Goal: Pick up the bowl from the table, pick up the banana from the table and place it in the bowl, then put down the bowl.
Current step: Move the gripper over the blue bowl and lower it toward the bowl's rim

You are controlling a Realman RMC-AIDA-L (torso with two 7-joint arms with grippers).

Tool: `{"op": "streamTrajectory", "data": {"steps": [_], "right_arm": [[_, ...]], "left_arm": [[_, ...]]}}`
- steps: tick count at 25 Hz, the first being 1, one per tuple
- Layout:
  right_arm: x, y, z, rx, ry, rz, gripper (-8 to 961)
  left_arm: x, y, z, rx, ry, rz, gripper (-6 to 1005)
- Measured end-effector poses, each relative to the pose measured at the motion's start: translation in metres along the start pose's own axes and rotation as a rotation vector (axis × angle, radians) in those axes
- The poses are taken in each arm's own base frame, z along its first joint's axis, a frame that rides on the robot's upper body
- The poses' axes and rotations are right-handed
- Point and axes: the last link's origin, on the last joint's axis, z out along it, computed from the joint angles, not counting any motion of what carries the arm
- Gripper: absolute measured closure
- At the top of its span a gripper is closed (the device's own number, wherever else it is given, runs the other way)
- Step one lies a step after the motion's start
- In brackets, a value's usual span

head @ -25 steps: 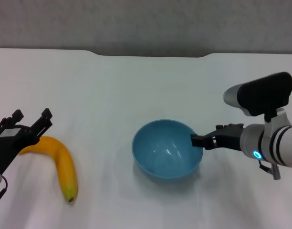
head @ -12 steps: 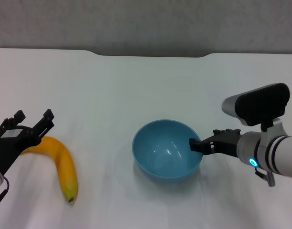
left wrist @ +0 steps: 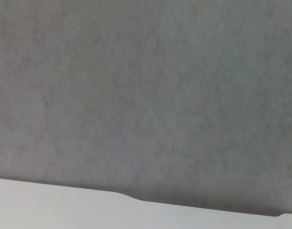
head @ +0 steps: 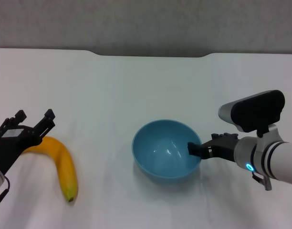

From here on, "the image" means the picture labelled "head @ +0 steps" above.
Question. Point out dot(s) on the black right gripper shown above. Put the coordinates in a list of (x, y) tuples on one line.
[(223, 148)]

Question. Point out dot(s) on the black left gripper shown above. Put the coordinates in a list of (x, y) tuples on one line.
[(12, 148)]

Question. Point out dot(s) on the blue bowl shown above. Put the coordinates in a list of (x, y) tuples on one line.
[(160, 152)]

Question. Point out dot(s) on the yellow banana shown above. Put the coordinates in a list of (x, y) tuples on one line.
[(65, 167)]

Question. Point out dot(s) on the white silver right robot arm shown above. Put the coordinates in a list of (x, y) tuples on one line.
[(277, 159)]

